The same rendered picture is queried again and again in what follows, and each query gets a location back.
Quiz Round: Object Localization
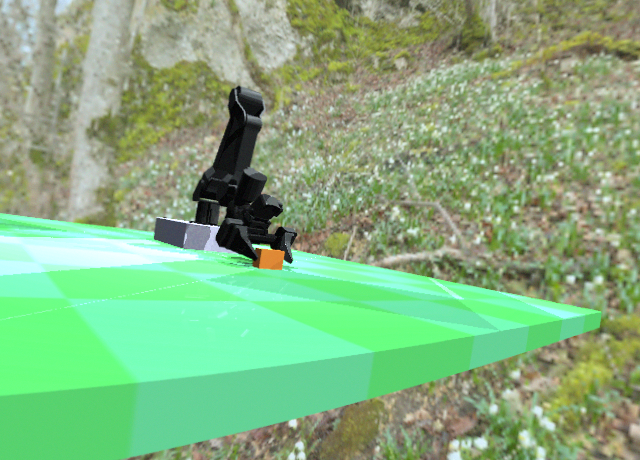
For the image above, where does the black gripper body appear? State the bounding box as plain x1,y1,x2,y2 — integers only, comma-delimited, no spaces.
216,209,297,250

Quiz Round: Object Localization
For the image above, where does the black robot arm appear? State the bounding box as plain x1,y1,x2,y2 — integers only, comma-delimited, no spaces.
191,86,283,227

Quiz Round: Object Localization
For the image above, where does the orange block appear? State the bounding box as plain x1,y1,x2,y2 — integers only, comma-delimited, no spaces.
252,248,285,270

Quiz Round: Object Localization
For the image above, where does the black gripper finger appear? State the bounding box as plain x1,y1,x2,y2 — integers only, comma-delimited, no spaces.
276,232,294,264
225,225,258,261

